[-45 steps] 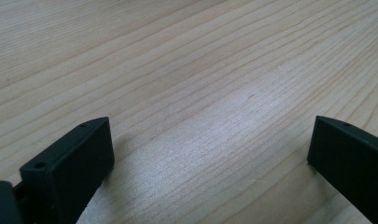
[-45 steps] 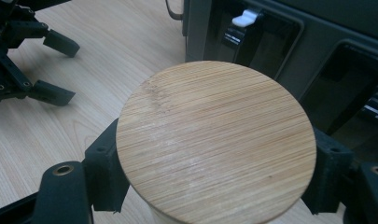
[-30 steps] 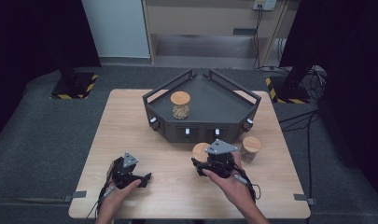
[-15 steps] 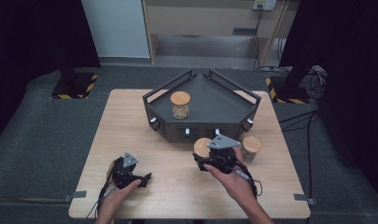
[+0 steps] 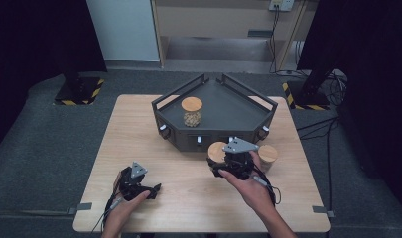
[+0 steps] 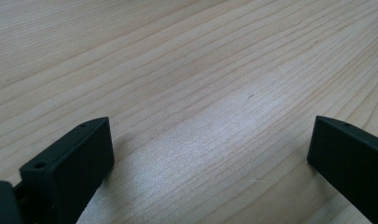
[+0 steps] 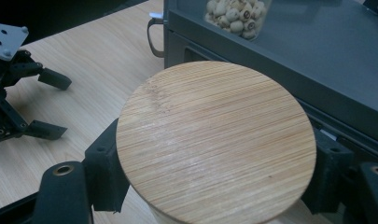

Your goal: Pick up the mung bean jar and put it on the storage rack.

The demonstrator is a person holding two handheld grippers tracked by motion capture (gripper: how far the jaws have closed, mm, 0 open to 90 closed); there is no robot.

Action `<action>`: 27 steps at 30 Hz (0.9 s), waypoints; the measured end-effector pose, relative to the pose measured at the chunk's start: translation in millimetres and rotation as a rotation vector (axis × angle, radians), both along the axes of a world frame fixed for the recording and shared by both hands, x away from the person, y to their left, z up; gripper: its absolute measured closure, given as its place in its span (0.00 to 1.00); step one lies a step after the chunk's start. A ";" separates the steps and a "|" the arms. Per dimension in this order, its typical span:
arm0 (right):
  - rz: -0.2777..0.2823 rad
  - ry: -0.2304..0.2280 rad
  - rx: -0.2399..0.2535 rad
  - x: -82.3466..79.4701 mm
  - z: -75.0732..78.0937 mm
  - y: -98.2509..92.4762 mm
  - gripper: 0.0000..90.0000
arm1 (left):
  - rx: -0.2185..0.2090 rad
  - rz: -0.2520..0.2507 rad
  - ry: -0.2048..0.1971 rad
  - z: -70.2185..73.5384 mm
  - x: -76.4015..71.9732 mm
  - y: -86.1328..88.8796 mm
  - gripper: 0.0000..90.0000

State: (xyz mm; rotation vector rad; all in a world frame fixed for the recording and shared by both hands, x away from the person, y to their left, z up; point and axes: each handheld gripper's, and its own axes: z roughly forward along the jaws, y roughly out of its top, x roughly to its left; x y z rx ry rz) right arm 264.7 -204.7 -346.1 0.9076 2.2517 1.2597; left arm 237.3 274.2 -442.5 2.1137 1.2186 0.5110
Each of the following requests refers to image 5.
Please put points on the glass jar of green beans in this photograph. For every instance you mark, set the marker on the glass jar of green beans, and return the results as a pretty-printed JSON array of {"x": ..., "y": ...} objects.
[{"x": 216, "y": 151}]

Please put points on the glass jar with bamboo lid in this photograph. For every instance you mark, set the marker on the glass jar with bamboo lid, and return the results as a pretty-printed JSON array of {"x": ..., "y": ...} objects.
[{"x": 267, "y": 155}]

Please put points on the wall power socket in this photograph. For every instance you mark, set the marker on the wall power socket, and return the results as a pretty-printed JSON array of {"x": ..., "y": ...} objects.
[{"x": 281, "y": 4}]

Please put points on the black stand column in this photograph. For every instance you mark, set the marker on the black stand column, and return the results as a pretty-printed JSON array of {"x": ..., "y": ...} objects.
[
  {"x": 316, "y": 81},
  {"x": 72, "y": 79}
]

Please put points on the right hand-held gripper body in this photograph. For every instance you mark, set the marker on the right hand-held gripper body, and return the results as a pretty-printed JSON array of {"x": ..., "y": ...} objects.
[{"x": 240, "y": 147}]

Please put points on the person's left hand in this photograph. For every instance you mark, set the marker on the person's left hand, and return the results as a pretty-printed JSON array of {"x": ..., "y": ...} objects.
[{"x": 120, "y": 214}]

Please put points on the grey tape strip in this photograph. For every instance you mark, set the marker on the grey tape strip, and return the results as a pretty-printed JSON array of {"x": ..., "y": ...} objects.
[
  {"x": 80, "y": 207},
  {"x": 322, "y": 210}
]

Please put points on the person's right hand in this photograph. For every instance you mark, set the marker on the person's right hand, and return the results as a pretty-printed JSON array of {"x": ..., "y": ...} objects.
[{"x": 254, "y": 195}]

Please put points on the black curtain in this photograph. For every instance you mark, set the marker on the black curtain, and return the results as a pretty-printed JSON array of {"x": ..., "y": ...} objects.
[
  {"x": 29, "y": 49},
  {"x": 374, "y": 66}
]

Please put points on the dark grey corner rack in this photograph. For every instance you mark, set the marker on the dark grey corner rack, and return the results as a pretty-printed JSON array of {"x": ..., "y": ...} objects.
[{"x": 228, "y": 109}]

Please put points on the wooden shelf unit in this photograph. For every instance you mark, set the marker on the wooden shelf unit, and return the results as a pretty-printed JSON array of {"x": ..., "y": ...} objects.
[{"x": 218, "y": 20}]

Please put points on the glass jar of pale beans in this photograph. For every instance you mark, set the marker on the glass jar of pale beans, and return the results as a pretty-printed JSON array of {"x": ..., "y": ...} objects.
[{"x": 191, "y": 110}]

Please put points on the hazard-striped stand base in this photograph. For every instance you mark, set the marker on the hazard-striped stand base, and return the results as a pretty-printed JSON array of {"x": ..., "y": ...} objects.
[
  {"x": 79, "y": 95},
  {"x": 307, "y": 100}
]

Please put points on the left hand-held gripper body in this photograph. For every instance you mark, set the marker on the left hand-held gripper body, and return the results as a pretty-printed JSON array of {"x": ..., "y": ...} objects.
[{"x": 132, "y": 183}]

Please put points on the white cabinet panel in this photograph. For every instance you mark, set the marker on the white cabinet panel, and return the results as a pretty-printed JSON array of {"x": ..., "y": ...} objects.
[{"x": 125, "y": 29}]

